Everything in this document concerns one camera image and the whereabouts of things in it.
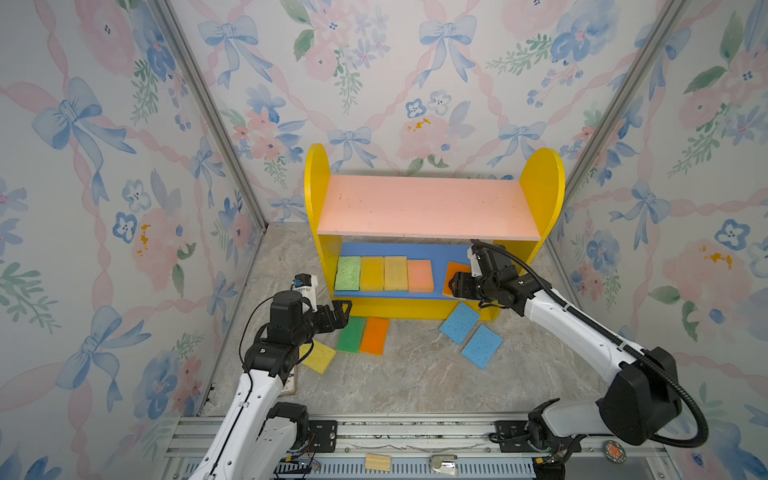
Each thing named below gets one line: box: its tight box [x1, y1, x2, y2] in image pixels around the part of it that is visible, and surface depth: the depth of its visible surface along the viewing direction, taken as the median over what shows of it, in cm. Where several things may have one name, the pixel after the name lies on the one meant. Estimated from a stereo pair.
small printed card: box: [281, 364, 298, 395], surface depth 82 cm
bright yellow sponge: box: [360, 256, 384, 292], surface depth 89 cm
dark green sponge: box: [336, 316, 366, 353], surface depth 92 cm
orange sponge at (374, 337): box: [360, 317, 389, 356], surface depth 92 cm
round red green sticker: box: [604, 440, 627, 464], surface depth 73 cm
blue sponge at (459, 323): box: [439, 302, 481, 345], surface depth 94 cm
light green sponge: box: [334, 256, 361, 291], surface depth 88 cm
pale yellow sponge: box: [384, 256, 408, 291], surface depth 88 cm
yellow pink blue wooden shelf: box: [304, 144, 566, 321], surface depth 72 cm
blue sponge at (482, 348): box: [461, 325, 504, 369], surface depth 90 cm
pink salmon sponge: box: [407, 260, 434, 293], surface depth 87 cm
